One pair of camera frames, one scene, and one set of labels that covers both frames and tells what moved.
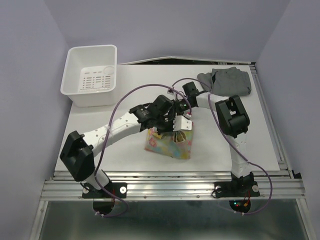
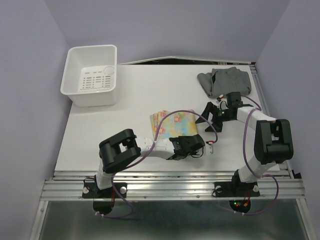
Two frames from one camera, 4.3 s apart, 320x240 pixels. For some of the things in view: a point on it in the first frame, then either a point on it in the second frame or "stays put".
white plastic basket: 89,78 stays put
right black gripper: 176,108 -> 211,108
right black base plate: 236,189 stays put
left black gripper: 171,117 -> 180,138
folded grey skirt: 226,81 stays put
